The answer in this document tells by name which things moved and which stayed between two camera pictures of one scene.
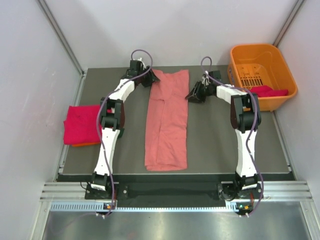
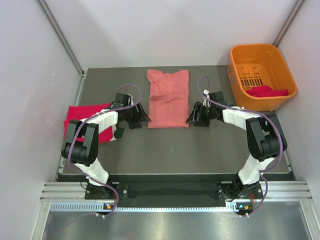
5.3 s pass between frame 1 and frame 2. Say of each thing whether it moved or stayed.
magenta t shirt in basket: stayed
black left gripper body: moved
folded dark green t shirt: stayed
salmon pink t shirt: moved
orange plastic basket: stayed
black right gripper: moved
